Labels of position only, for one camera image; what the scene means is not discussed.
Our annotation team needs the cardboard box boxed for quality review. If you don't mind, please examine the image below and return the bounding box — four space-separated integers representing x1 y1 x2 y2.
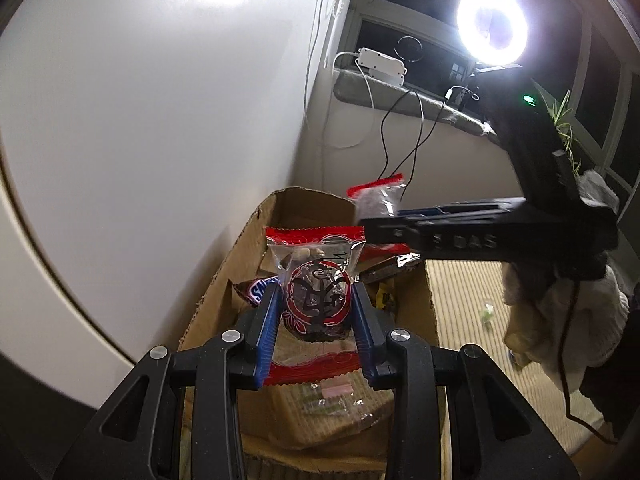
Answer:
177 186 441 480

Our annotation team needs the white hanging cable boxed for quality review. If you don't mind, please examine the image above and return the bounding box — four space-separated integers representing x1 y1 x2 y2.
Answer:
320 50 381 148

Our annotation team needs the ring light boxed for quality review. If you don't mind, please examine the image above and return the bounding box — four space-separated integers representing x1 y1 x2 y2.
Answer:
456 0 530 67

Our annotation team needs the green potted plant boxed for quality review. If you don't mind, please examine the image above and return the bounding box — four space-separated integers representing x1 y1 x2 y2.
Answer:
547 90 583 176

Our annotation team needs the grey stone windowsill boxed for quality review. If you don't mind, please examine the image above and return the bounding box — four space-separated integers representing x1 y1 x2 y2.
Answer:
332 67 501 143

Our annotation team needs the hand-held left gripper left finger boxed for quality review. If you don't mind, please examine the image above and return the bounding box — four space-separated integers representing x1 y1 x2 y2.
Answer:
75 282 281 480

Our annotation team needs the black hanging cable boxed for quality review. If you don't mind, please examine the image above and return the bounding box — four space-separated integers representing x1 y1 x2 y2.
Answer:
380 87 451 183

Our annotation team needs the white power adapter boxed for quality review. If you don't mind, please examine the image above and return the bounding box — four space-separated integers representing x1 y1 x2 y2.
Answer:
356 47 410 86

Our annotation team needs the clear bread packet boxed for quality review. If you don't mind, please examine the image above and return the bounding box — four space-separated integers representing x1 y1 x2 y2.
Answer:
270 340 396 451

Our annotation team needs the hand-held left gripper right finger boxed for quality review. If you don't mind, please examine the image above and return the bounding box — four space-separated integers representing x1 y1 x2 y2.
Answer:
352 282 581 480

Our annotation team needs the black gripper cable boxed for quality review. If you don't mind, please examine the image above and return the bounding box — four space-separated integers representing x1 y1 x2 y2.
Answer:
557 270 618 446

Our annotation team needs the round pastry red-edged packet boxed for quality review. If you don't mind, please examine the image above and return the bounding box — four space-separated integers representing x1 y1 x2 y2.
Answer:
261 225 367 387

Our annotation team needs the red snack packet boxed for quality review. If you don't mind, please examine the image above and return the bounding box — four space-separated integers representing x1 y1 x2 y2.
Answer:
362 242 411 261

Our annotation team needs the window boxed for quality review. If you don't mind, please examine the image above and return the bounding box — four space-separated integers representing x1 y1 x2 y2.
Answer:
350 0 640 221

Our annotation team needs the beige striped mat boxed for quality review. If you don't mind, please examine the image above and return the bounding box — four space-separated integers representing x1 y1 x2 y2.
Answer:
425 259 616 456

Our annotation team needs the red-topped clear snack packet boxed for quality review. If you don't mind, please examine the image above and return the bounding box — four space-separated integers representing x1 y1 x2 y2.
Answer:
346 173 408 226

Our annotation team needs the yellow wrapped candy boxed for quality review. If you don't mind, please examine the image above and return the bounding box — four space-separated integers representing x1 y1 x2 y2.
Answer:
375 282 398 311

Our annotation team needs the brown chocolate bar blue label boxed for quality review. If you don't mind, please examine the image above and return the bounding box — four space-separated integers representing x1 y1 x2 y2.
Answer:
231 274 281 307

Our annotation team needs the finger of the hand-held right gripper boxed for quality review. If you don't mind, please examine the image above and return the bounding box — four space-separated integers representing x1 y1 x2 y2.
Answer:
359 216 503 262
397 199 526 220

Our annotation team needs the small brown chocolate bar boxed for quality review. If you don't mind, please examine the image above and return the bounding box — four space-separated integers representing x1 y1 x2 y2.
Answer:
359 252 423 285

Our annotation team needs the thin white wall cable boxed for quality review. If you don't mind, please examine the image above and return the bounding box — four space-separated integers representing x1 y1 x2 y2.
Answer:
302 0 333 126

